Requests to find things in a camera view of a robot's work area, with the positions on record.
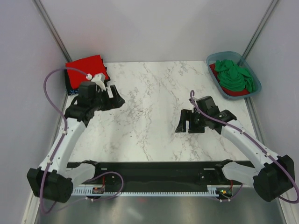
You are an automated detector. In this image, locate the purple cable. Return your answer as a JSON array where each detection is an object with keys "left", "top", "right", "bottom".
[
  {"left": 189, "top": 90, "right": 299, "bottom": 204},
  {"left": 39, "top": 67, "right": 124, "bottom": 214}
]

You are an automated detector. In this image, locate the green t shirt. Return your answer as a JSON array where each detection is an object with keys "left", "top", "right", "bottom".
[{"left": 214, "top": 59, "right": 256, "bottom": 93}]

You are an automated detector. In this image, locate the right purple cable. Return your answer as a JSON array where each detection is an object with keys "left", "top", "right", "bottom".
[{"left": 189, "top": 90, "right": 299, "bottom": 204}]

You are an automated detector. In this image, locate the left aluminium frame post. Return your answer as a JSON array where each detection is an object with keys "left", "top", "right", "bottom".
[{"left": 32, "top": 0, "right": 72, "bottom": 62}]

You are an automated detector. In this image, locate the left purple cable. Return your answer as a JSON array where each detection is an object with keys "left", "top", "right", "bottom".
[{"left": 39, "top": 67, "right": 124, "bottom": 214}]

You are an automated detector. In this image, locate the blue plastic basin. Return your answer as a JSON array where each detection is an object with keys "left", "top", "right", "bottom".
[{"left": 206, "top": 51, "right": 261, "bottom": 100}]

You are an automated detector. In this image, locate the red t shirt in basin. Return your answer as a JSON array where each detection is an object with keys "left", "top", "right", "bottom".
[{"left": 209, "top": 63, "right": 250, "bottom": 97}]

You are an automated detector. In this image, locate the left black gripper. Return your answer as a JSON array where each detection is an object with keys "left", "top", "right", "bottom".
[{"left": 90, "top": 85, "right": 124, "bottom": 112}]

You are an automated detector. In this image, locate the folded black t shirt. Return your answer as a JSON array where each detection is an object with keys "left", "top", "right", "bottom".
[{"left": 64, "top": 70, "right": 107, "bottom": 96}]

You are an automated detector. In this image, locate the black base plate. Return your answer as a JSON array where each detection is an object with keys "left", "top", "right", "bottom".
[{"left": 83, "top": 160, "right": 240, "bottom": 192}]

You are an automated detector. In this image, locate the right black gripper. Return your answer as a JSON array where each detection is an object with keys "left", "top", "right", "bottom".
[{"left": 175, "top": 109, "right": 208, "bottom": 133}]

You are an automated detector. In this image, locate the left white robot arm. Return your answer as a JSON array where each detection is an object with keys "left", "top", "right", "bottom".
[{"left": 27, "top": 81, "right": 125, "bottom": 203}]

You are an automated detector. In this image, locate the aluminium frame post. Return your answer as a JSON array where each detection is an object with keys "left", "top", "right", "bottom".
[
  {"left": 32, "top": 0, "right": 72, "bottom": 62},
  {"left": 242, "top": 0, "right": 280, "bottom": 60}
]

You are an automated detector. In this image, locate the right aluminium frame post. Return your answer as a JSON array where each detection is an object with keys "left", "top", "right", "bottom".
[{"left": 242, "top": 0, "right": 280, "bottom": 60}]

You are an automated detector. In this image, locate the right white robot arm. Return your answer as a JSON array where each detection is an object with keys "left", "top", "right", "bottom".
[{"left": 175, "top": 91, "right": 299, "bottom": 204}]

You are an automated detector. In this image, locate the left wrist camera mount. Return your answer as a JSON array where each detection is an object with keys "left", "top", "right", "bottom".
[{"left": 86, "top": 73, "right": 106, "bottom": 91}]

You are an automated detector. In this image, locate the red t shirt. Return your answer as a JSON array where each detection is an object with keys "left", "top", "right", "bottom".
[
  {"left": 65, "top": 55, "right": 111, "bottom": 89},
  {"left": 209, "top": 63, "right": 250, "bottom": 97}
]

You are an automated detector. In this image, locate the white slotted cable duct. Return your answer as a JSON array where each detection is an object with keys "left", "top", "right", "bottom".
[{"left": 71, "top": 185, "right": 233, "bottom": 197}]

